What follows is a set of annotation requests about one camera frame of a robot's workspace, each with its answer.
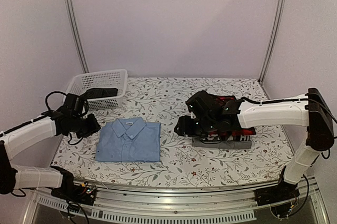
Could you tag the left aluminium post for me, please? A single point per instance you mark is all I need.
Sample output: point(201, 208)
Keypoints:
point(76, 35)

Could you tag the grey shirt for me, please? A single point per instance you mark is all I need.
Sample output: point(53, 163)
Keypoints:
point(228, 145)

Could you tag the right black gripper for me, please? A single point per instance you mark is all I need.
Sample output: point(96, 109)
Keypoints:
point(184, 128)

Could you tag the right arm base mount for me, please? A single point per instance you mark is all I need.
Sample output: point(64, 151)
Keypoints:
point(282, 191)

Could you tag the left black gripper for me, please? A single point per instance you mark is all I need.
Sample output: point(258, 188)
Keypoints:
point(95, 127)

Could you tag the aluminium front rail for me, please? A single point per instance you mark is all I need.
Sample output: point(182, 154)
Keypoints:
point(131, 204)

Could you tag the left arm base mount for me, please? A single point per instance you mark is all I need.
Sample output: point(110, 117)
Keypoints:
point(68, 190)

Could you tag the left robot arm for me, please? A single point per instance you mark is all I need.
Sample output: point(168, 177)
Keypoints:
point(70, 118)

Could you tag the dark shirt in basket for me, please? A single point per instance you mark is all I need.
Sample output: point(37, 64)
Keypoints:
point(98, 93)

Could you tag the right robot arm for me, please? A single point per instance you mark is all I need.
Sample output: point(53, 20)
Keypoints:
point(308, 110)

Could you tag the black shirt white letters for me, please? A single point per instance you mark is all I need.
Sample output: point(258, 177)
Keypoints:
point(225, 138)

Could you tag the right aluminium post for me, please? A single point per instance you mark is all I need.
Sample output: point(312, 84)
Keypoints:
point(272, 40)

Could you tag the white plastic basket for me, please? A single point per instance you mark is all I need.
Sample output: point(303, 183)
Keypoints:
point(104, 80)

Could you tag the aluminium post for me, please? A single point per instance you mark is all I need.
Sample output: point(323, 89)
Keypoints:
point(76, 35)
point(272, 40)

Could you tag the red black plaid shirt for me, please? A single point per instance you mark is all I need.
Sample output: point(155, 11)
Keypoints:
point(222, 117)

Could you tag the light blue long sleeve shirt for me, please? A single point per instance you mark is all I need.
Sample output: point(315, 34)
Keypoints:
point(129, 140)

